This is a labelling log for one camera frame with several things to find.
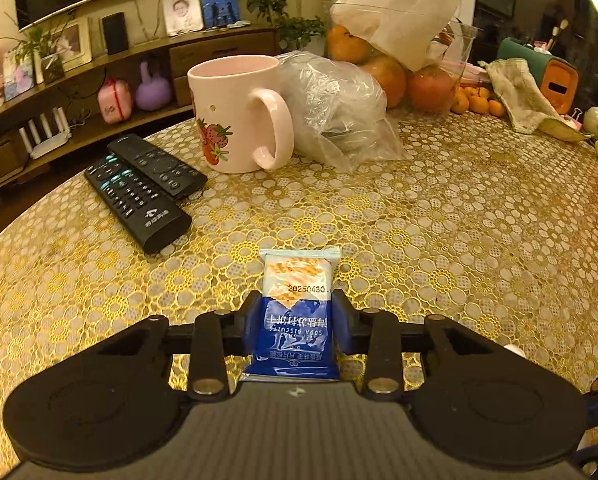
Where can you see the white plastic bag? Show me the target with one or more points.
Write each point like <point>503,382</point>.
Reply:
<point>394,5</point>

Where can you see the large leafy green plant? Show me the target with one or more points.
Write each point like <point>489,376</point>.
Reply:
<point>279,10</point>

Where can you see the pile of tangerines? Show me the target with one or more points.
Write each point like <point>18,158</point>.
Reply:
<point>479,102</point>

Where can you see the pink flat box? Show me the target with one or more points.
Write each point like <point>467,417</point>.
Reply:
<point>471,72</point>

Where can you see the white wifi router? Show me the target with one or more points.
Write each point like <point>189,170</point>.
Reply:
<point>46,142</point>

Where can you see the black remote with number keys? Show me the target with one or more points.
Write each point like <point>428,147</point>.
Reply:
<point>134,205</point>

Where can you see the glass fruit bowl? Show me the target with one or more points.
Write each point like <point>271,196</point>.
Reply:
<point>464,40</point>

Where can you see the wooden tv stand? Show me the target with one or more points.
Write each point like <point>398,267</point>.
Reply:
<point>189,52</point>

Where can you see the gold lace covered desktop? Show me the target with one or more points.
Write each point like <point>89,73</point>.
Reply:
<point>454,240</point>

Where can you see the purple kettlebell toy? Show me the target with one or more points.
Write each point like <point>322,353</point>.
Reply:
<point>154,90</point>

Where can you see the blue picture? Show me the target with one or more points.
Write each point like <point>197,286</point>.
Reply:
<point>220,4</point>

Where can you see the black speaker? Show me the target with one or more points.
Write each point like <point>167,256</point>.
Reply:
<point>115,34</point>

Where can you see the green and orange tissue box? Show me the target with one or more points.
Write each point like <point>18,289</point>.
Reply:
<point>554,72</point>

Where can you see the makeup brushes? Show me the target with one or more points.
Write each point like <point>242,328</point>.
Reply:
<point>554,37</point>

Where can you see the blue cracker packet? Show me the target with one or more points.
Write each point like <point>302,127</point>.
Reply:
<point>296,300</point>

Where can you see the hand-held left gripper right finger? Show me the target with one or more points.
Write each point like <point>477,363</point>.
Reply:
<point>342,327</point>

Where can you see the slim black remote control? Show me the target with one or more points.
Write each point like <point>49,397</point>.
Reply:
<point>159,167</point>

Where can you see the pink toy case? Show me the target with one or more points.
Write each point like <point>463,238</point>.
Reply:
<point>115,101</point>

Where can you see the pastel picture card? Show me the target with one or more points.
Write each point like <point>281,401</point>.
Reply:
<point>18,75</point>

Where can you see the red apple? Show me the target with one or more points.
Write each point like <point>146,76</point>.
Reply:
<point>431,90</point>
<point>386,80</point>

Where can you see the white photo frame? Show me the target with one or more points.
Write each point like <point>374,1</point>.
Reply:
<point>74,42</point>

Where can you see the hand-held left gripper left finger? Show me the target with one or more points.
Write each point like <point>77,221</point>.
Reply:
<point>249,322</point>

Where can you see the pink strawberry mug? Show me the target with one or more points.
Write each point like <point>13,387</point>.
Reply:
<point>229,110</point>

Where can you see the cream cloth towel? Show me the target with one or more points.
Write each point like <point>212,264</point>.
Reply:
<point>524,95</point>

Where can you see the small potted grass plant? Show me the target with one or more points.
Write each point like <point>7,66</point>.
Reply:
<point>49,57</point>

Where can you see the orange fruit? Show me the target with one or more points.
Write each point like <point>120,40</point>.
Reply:
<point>346,42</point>

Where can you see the clear bag with dark contents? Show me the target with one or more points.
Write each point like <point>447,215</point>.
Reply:
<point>339,105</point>

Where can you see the portrait photo frame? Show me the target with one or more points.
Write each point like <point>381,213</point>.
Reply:
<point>181,14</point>

